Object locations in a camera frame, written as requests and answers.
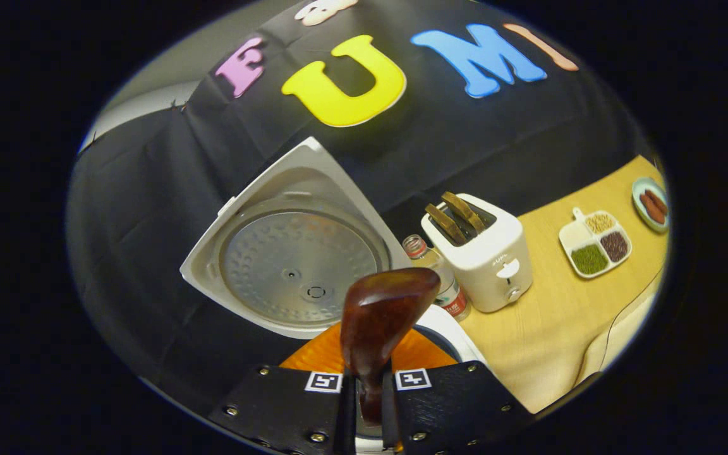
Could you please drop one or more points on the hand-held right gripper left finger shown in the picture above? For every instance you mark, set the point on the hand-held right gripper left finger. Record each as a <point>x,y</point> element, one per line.
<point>275,407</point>

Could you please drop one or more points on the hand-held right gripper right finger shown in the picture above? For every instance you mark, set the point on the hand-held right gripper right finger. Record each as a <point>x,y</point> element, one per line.
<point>459,407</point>

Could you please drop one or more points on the dark wooden spoon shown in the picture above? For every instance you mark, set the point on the dark wooden spoon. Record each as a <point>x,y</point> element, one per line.
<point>380,316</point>

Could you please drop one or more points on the white rice cooker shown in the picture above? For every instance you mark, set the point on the white rice cooker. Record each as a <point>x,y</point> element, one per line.
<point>294,265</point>

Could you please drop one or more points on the clear plastic rice container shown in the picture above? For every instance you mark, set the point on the clear plastic rice container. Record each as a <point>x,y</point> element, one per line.
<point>594,354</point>

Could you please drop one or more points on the clear plastic water bottle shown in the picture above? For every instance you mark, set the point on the clear plastic water bottle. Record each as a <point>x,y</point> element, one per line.
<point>449,284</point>

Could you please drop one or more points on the white toaster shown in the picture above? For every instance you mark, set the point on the white toaster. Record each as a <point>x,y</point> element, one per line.
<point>490,265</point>

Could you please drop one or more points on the brown toast slice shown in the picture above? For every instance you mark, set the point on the brown toast slice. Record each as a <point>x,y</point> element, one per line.
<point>465,212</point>
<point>446,224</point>

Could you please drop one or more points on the white divided grain dish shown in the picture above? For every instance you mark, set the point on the white divided grain dish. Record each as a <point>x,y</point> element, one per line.
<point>572,237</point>

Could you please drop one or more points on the black backdrop cloth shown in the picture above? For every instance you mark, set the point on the black backdrop cloth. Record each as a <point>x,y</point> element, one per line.
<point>149,208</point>

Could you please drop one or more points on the red meat slice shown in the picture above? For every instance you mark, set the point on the red meat slice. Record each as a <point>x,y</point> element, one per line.
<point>658,201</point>
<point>651,210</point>

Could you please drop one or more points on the pale green plate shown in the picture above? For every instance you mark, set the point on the pale green plate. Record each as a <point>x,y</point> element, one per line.
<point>639,189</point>

